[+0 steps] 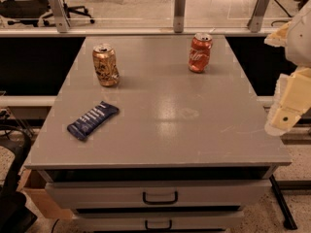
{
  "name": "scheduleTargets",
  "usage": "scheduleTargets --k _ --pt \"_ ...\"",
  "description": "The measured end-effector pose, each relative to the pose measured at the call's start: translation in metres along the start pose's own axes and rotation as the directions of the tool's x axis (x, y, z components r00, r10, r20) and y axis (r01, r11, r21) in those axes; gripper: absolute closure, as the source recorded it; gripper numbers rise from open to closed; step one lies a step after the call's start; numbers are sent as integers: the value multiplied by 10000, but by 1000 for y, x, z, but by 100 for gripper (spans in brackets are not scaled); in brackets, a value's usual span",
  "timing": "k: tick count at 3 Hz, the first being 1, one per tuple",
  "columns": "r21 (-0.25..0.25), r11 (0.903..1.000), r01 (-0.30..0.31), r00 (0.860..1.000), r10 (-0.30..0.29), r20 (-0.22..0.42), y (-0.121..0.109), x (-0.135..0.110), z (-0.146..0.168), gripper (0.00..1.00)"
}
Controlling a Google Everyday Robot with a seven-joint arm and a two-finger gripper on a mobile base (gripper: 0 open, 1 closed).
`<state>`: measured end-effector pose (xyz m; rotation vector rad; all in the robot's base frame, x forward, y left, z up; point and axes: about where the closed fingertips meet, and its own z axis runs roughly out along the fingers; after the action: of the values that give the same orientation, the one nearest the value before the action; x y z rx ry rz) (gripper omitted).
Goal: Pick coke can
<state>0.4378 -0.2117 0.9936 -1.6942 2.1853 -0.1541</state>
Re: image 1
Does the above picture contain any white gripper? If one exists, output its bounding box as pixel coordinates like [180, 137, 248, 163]
[264, 0, 311, 136]

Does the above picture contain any red coke can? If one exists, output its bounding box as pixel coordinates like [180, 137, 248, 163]
[189, 33, 213, 73]

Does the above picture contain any gold soda can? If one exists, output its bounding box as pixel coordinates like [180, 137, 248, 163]
[92, 44, 120, 86]

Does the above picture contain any grey drawer cabinet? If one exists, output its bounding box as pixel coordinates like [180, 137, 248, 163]
[26, 35, 291, 217]

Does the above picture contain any black table leg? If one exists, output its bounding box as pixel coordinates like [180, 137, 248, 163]
[269, 176, 297, 230]

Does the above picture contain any blue snack bar wrapper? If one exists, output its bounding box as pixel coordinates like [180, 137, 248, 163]
[67, 101, 119, 141]

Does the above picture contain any upper grey drawer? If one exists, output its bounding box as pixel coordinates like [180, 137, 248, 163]
[46, 180, 270, 210]

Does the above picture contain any grey drawer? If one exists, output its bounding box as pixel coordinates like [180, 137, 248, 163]
[46, 180, 270, 210]
[74, 211, 244, 233]

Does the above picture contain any lower grey drawer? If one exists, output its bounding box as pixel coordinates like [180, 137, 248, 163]
[74, 211, 244, 233]

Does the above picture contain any black office chair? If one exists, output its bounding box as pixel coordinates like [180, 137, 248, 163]
[0, 0, 95, 27]

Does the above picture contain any cardboard box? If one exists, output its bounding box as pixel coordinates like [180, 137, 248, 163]
[17, 169, 73, 219]

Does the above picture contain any black chair at left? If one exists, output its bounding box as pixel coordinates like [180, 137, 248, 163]
[0, 125, 37, 233]

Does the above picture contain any right metal glass bracket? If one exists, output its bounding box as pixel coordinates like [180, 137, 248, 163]
[247, 0, 270, 33]

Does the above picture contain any metal glass bracket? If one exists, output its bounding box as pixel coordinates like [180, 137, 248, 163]
[48, 0, 70, 33]
[247, 0, 270, 33]
[173, 0, 186, 33]

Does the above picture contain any black floor cable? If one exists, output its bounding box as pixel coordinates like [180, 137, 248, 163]
[270, 0, 294, 27]

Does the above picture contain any middle metal glass bracket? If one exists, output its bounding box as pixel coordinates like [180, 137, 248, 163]
[173, 0, 186, 33]

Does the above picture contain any black upper drawer handle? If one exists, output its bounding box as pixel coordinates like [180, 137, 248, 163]
[142, 191, 179, 206]

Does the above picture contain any black drawer handle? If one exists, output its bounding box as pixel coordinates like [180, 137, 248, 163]
[144, 219, 173, 231]
[142, 191, 179, 206]

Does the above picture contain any black lower drawer handle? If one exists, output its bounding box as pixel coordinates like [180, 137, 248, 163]
[144, 219, 173, 231]

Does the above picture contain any left metal glass bracket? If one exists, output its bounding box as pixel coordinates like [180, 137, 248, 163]
[48, 0, 70, 33]

